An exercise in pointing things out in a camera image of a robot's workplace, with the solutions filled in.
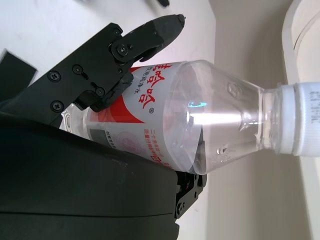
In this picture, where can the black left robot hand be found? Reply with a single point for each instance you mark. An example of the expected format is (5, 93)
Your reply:
(162, 2)

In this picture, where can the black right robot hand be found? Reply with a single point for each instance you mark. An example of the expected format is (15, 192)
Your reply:
(75, 180)

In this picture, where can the white rounded fixture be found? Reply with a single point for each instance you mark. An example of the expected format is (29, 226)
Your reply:
(300, 25)

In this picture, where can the black flat plate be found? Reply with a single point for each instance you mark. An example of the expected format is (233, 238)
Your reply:
(15, 66)

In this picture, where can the clear plastic water bottle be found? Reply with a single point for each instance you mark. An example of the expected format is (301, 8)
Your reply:
(212, 112)

